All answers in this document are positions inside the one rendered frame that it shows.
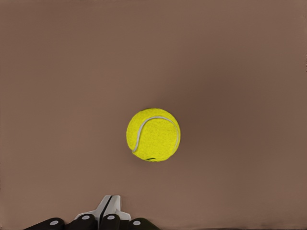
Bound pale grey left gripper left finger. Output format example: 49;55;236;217
74;195;112;228

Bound yellow tennis ball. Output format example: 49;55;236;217
126;107;181;162

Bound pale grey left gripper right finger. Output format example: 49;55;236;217
102;195;131;221

